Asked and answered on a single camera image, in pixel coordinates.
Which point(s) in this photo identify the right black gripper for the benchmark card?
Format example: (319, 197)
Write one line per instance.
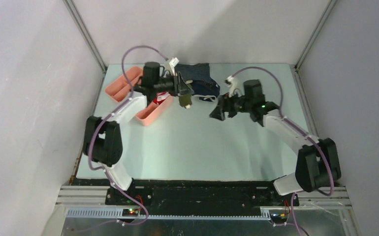
(218, 112)

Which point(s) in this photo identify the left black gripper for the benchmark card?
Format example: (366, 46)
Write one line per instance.
(183, 88)

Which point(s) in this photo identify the olive green underwear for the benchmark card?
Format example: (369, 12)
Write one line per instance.
(185, 101)

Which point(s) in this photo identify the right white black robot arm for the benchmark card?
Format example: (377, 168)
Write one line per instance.
(317, 162)

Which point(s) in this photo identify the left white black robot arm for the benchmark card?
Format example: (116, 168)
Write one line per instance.
(103, 138)

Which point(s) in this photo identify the navy blue underwear white trim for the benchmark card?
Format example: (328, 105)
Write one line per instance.
(205, 91)

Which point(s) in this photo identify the grey striped folded underwear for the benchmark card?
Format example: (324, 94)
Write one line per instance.
(195, 72)

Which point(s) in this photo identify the red white rolled garment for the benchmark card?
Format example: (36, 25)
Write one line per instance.
(161, 97)

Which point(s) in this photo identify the pink divided organizer tray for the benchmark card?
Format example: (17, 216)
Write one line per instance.
(119, 89)

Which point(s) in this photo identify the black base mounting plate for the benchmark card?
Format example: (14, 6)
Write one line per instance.
(203, 198)

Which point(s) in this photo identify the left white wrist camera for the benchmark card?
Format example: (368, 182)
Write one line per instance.
(170, 65)

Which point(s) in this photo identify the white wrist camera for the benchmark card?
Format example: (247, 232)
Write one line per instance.
(170, 65)
(232, 84)

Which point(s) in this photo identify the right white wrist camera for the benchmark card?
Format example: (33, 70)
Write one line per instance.
(232, 84)

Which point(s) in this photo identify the grey slotted cable duct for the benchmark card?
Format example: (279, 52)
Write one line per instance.
(121, 213)

